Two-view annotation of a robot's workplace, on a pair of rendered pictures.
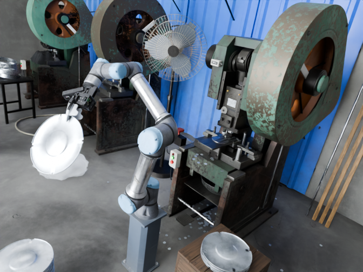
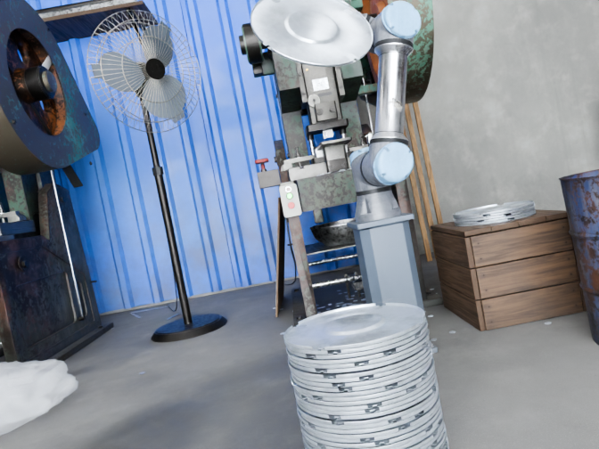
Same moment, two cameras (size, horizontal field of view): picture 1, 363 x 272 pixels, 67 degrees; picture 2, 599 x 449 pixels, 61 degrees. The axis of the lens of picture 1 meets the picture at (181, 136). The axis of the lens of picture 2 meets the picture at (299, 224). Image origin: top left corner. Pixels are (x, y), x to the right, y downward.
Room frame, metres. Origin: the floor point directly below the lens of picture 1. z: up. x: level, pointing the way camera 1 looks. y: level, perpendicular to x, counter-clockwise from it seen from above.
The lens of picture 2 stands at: (0.34, 1.49, 0.57)
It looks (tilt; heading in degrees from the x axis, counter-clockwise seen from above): 3 degrees down; 316
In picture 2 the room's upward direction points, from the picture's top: 11 degrees counter-clockwise
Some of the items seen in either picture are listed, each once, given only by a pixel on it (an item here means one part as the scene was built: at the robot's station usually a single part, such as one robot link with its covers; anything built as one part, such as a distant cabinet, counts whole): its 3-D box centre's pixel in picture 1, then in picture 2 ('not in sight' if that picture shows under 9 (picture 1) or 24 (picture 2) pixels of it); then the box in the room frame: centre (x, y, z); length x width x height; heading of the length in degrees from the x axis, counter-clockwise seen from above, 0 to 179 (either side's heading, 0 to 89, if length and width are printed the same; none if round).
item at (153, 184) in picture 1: (148, 189); (370, 168); (1.35, 0.15, 0.62); 0.13 x 0.12 x 0.14; 151
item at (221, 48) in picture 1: (242, 128); (325, 140); (2.06, -0.47, 0.83); 0.79 x 0.43 x 1.34; 137
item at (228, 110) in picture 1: (234, 106); (321, 92); (1.93, -0.35, 1.04); 0.17 x 0.15 x 0.30; 137
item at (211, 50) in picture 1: (220, 60); (258, 47); (2.14, -0.21, 1.31); 0.22 x 0.12 x 0.22; 137
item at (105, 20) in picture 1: (139, 73); (12, 195); (3.40, 0.64, 0.87); 1.53 x 0.99 x 1.74; 135
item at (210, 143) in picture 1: (214, 149); (335, 156); (1.83, -0.26, 0.72); 0.25 x 0.14 x 0.14; 137
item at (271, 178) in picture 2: (178, 145); (271, 191); (2.00, 0.01, 0.62); 0.10 x 0.06 x 0.20; 47
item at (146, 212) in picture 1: (147, 204); (375, 203); (1.35, 0.14, 0.50); 0.15 x 0.15 x 0.10
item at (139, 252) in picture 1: (143, 239); (390, 284); (1.35, 0.14, 0.23); 0.19 x 0.19 x 0.45; 51
